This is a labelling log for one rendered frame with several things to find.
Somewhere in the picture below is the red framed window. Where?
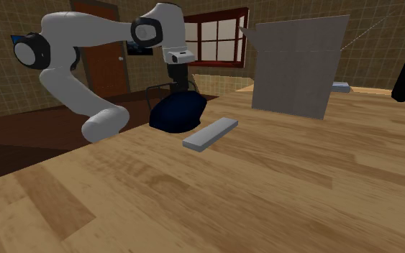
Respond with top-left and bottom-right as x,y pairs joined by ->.
183,7 -> 250,68

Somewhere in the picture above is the grey flat bar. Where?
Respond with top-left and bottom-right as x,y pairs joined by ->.
182,116 -> 239,153

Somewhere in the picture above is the small pale grey flat box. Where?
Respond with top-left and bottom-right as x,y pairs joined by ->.
331,80 -> 351,94

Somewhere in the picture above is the brown door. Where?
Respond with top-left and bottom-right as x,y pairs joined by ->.
69,0 -> 132,99

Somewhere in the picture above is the dark wall picture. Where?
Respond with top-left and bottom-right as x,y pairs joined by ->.
126,40 -> 154,57

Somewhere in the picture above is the large grey open box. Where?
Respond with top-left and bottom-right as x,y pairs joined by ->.
238,14 -> 351,121

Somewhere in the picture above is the dark blue chair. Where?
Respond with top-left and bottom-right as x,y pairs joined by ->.
145,80 -> 209,134

